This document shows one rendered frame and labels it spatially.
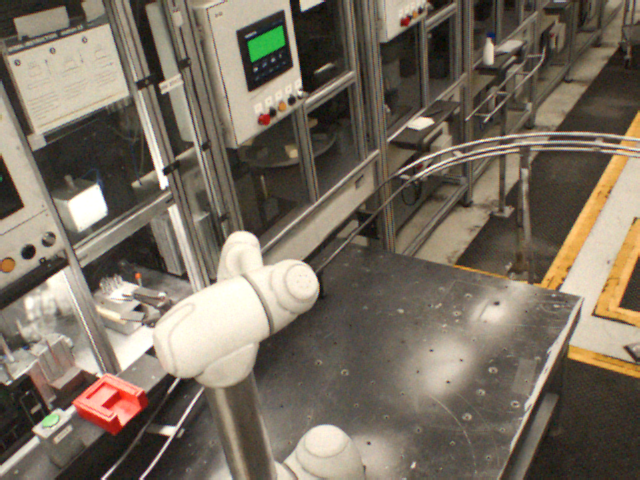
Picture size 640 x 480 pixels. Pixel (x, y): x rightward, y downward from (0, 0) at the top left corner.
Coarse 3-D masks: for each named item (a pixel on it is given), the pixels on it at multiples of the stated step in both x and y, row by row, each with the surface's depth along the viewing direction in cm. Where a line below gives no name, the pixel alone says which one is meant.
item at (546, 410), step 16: (576, 320) 226; (560, 368) 239; (560, 384) 243; (544, 400) 245; (560, 400) 248; (544, 416) 239; (560, 416) 256; (528, 432) 234; (544, 432) 236; (528, 448) 228; (512, 464) 183; (528, 464) 223
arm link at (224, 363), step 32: (224, 288) 115; (160, 320) 114; (192, 320) 111; (224, 320) 112; (256, 320) 114; (160, 352) 114; (192, 352) 110; (224, 352) 113; (256, 352) 119; (224, 384) 118; (256, 384) 129; (224, 416) 126; (256, 416) 129; (224, 448) 134; (256, 448) 133
